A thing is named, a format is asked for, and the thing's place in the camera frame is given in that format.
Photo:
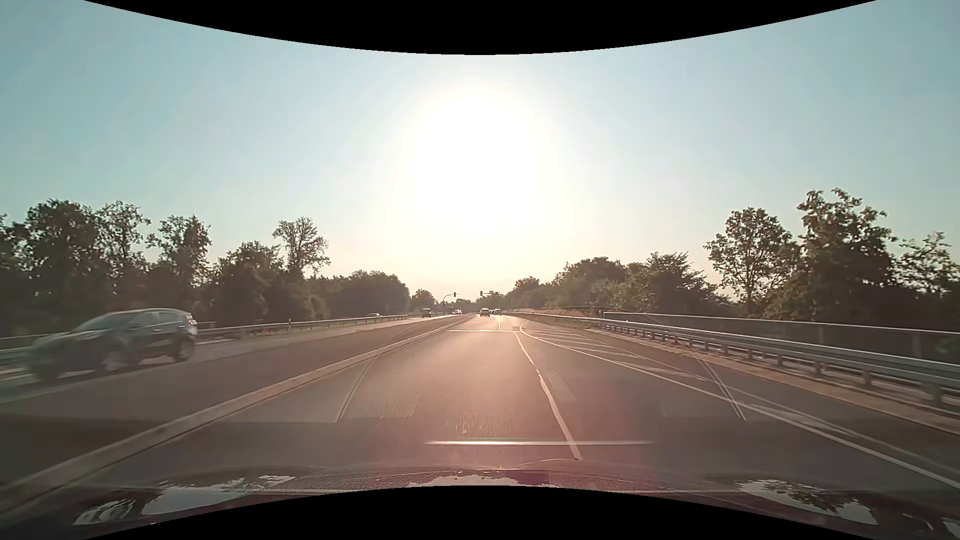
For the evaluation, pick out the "queue of cars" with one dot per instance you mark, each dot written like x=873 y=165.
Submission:
x=484 y=311

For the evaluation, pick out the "grey asphalt road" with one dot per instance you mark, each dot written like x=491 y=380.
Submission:
x=465 y=382

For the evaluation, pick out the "road markings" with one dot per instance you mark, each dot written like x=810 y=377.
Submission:
x=553 y=405

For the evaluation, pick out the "car's own bonnet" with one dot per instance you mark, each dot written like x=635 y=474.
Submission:
x=480 y=480

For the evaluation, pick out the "row of trees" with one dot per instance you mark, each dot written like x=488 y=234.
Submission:
x=750 y=285
x=180 y=277

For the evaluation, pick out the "grey railing fence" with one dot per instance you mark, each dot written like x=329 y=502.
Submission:
x=825 y=334

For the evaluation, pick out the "dark car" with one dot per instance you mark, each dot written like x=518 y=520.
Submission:
x=120 y=341

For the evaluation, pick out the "metal guard rail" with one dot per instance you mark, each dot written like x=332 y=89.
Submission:
x=780 y=349
x=300 y=325

